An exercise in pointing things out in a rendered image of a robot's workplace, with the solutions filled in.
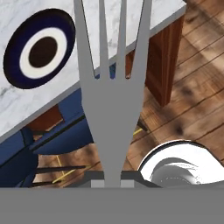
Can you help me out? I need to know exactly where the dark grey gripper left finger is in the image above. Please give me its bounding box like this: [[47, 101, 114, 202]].
[[68, 171, 106, 189]]

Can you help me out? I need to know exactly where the navy and white round plate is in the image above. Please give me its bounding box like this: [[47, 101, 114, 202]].
[[3, 8, 77, 90]]

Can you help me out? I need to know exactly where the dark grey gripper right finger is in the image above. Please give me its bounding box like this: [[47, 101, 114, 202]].
[[120, 171, 162, 189]]

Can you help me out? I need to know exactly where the grey metal fork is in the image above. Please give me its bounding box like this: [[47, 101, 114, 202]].
[[73, 0, 153, 188]]

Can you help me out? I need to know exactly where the white round domed object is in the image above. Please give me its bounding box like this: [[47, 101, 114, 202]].
[[136, 139, 224, 189]]

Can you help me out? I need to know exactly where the blue stool with black legs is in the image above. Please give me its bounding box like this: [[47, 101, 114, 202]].
[[0, 62, 117, 188]]

